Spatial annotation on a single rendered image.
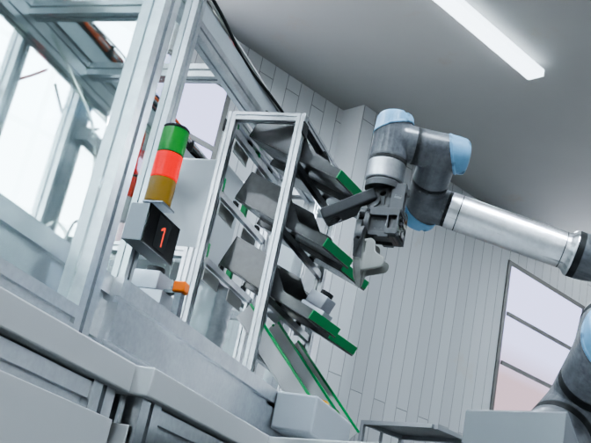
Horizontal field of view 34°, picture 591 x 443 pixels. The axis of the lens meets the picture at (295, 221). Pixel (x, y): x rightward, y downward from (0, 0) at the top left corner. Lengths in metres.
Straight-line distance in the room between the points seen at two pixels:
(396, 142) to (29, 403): 1.18
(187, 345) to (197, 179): 2.03
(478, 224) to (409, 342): 6.15
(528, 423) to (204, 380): 0.51
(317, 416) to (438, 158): 0.62
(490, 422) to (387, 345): 6.34
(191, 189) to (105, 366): 2.32
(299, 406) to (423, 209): 0.61
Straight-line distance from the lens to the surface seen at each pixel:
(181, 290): 1.48
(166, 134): 1.78
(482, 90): 7.23
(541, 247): 1.98
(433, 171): 1.92
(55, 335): 0.87
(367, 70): 7.20
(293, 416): 1.53
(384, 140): 1.89
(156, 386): 1.00
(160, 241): 1.71
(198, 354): 1.28
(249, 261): 2.11
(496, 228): 1.97
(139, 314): 1.13
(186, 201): 3.23
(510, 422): 1.54
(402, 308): 8.05
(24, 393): 0.85
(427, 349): 8.28
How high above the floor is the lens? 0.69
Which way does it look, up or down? 20 degrees up
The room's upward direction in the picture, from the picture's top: 12 degrees clockwise
